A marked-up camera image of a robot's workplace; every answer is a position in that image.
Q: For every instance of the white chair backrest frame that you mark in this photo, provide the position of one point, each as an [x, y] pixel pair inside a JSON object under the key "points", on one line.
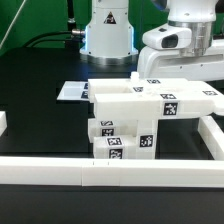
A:
{"points": [[172, 98]]}

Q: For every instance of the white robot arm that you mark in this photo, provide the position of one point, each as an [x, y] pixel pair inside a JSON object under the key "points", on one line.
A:
{"points": [[184, 47]]}

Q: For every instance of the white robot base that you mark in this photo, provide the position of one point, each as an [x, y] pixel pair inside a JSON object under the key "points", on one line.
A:
{"points": [[109, 36]]}

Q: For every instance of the white marker base plate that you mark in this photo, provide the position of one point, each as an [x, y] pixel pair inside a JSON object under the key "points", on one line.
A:
{"points": [[74, 91]]}

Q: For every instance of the white fence right wall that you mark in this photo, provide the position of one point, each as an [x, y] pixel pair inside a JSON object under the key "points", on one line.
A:
{"points": [[213, 136]]}

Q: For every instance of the white fence wall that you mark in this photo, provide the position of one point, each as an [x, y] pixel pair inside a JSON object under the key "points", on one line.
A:
{"points": [[111, 172], [213, 136], [3, 122]]}

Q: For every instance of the white fence left wall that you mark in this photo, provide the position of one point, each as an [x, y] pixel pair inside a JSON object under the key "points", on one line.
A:
{"points": [[3, 122]]}

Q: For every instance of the white fence front wall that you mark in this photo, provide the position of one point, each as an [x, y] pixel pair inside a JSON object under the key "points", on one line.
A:
{"points": [[111, 172]]}

